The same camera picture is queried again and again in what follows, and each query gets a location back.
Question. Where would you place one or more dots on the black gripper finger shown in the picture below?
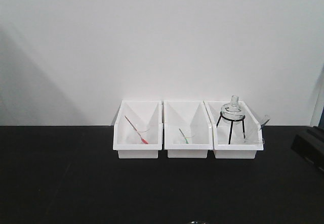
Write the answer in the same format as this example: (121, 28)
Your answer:
(318, 132)
(309, 147)

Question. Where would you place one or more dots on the clear pipette in bin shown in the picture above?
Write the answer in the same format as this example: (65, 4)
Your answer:
(252, 136)

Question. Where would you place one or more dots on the white right storage bin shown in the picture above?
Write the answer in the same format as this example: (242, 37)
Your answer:
(238, 149)

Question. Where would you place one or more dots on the white storage bin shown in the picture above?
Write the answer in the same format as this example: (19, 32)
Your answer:
(238, 149)
(146, 116)
(192, 118)

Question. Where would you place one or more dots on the clear glass flask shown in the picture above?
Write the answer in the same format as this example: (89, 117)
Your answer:
(233, 110)

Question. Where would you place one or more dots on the white middle storage bin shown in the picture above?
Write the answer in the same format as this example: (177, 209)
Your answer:
(192, 118)

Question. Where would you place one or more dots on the green-tipped pipette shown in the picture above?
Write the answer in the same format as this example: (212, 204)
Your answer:
(183, 135)

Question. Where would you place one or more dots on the red-tipped pipette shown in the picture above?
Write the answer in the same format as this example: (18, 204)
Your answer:
(138, 133)

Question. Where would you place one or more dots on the white left storage bin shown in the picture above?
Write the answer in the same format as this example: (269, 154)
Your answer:
(146, 116)

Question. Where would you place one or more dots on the black wire tripod stand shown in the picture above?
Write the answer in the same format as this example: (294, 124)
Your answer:
(232, 121)

